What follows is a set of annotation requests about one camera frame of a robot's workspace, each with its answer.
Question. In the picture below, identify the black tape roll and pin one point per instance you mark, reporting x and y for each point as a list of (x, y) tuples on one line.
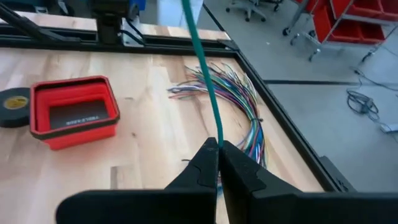
[(14, 105)]

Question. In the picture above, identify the grey office chair base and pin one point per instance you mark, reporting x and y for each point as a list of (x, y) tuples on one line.
[(248, 9)]

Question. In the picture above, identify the red and black box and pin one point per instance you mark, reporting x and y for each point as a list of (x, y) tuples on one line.
[(77, 138)]

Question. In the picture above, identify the red storage bin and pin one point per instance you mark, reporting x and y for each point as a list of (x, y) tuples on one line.
[(370, 7), (351, 31)]

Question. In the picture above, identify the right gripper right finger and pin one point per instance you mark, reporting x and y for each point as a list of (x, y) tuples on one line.
[(280, 208)]

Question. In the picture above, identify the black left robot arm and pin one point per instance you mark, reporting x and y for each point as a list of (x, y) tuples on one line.
[(109, 21)]

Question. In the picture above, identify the white power adapter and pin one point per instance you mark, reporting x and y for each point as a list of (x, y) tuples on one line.
[(390, 128)]

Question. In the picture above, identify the metal shelf rack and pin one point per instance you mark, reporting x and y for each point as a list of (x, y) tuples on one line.
[(298, 18)]

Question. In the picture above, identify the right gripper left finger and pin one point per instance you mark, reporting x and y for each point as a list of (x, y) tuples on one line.
[(155, 208)]

